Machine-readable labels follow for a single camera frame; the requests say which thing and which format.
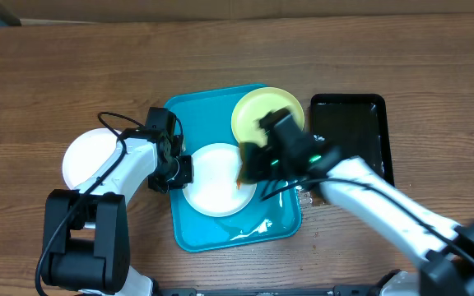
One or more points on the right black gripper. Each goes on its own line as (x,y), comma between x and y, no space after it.
(253,163)

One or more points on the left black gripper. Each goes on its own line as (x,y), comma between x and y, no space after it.
(188,172)

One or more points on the white plate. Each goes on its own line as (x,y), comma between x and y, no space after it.
(86,154)
(215,191)

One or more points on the green yellow sponge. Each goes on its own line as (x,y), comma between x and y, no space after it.
(249,171)

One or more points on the light green plate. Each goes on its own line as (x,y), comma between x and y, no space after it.
(256,105)

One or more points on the white plate front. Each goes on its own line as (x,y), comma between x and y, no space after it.
(86,154)

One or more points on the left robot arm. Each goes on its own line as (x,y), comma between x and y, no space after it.
(86,245)

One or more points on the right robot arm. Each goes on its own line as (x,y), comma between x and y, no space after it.
(440,249)

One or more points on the teal plastic tray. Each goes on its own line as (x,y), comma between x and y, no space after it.
(206,118)

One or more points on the black rectangular tray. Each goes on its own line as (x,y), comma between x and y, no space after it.
(358,124)

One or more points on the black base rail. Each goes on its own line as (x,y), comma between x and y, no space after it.
(338,290)

